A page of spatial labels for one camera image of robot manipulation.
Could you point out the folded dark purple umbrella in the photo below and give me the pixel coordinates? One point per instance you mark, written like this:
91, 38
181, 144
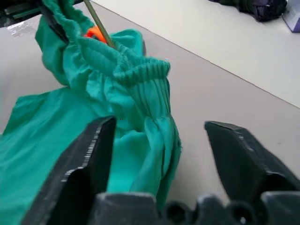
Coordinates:
253, 9

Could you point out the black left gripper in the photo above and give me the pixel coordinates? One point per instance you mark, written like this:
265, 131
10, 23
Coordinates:
18, 7

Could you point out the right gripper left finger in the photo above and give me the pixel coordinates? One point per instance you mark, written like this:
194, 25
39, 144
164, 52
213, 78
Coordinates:
77, 175

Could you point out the green shorts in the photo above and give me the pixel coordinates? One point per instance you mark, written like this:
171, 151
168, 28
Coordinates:
58, 117

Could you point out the purple tissue box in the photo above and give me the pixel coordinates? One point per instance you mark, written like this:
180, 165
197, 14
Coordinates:
294, 21

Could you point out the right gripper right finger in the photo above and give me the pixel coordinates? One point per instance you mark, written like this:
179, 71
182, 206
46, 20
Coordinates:
241, 154

